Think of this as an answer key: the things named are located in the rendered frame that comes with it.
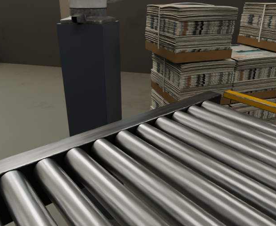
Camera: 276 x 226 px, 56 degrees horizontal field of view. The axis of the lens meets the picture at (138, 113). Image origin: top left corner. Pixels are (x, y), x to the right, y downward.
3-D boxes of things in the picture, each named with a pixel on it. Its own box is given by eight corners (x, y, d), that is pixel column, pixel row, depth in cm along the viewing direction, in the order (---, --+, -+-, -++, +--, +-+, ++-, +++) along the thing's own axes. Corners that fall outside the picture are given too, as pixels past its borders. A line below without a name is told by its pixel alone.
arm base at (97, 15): (53, 24, 102) (51, 9, 100) (79, 19, 121) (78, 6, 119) (96, 25, 97) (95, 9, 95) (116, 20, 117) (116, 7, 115)
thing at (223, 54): (160, 56, 126) (160, 46, 124) (212, 52, 135) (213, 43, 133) (174, 63, 112) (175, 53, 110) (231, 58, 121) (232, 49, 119)
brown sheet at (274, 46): (236, 42, 165) (237, 35, 163) (273, 40, 173) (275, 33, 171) (283, 53, 132) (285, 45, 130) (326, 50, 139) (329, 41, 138)
